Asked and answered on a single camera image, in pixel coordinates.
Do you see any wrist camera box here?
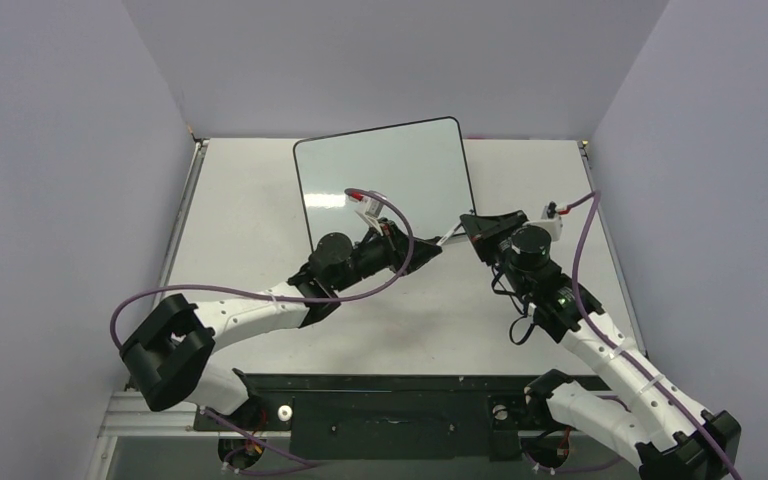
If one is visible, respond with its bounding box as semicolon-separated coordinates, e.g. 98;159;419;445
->
350;193;383;234
539;201;563;242

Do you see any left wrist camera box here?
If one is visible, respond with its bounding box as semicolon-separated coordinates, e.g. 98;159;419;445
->
350;193;383;234

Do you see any white whiteboard black frame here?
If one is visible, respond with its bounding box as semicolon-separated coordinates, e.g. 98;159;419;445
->
292;116;476;245

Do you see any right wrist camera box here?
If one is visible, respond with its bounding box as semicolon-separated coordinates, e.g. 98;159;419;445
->
539;201;563;242

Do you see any aluminium table frame rail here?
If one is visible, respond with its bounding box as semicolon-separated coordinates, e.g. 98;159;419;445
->
85;138;209;479

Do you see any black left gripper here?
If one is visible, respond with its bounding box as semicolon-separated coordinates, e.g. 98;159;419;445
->
332;219;441;295

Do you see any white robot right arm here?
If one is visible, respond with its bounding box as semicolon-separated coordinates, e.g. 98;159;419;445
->
460;211;741;479

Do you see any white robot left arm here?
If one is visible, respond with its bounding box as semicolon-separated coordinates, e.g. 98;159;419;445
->
118;219;442;430

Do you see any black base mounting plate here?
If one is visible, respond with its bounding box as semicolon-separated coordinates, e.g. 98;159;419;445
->
230;374;560;461

